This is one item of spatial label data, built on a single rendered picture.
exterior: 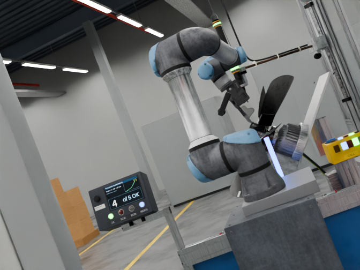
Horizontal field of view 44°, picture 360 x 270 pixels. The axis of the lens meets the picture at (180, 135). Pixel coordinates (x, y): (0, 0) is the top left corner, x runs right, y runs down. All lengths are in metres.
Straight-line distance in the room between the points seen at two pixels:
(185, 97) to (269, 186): 0.42
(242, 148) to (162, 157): 8.36
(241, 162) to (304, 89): 6.30
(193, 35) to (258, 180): 0.55
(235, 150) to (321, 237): 0.38
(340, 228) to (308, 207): 0.65
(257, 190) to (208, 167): 0.18
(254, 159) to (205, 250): 0.67
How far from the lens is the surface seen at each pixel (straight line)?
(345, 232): 2.07
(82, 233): 10.15
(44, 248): 0.55
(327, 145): 1.95
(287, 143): 2.33
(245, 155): 1.48
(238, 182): 2.37
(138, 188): 1.97
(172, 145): 9.70
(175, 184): 9.82
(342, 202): 2.02
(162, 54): 1.60
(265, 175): 1.50
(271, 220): 1.43
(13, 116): 0.57
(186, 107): 1.56
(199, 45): 1.57
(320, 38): 2.73
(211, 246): 2.02
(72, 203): 10.14
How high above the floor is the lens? 1.31
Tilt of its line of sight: 1 degrees up
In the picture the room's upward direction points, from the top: 22 degrees counter-clockwise
